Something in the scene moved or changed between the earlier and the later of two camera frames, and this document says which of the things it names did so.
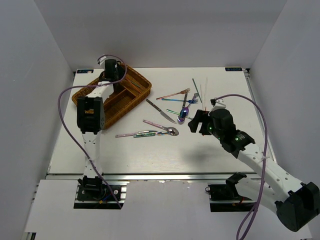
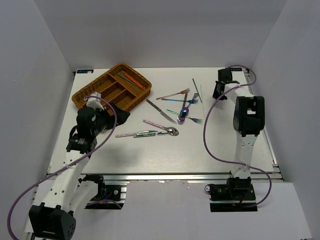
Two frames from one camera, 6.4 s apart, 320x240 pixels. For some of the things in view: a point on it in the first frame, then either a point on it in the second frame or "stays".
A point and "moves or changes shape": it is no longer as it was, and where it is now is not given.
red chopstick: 134,84 moves or changes shape
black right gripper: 193,124 -> 215,96
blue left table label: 84,71 stays
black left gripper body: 120,72 -> 104,121
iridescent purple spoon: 183,113 stays
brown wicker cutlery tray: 127,92 stays
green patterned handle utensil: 149,134 stays
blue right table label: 233,69 stays
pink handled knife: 132,134 stays
